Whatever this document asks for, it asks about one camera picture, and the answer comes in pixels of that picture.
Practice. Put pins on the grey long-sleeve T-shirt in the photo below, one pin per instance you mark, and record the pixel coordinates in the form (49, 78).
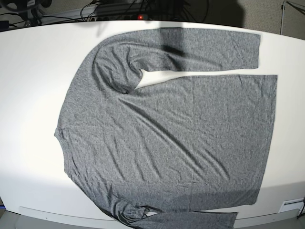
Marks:
(169, 155)

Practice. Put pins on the black power strip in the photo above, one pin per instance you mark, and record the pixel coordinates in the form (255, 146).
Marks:
(135, 17)

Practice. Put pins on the metal stand frame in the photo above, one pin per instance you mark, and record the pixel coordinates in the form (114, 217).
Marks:
(293, 19)

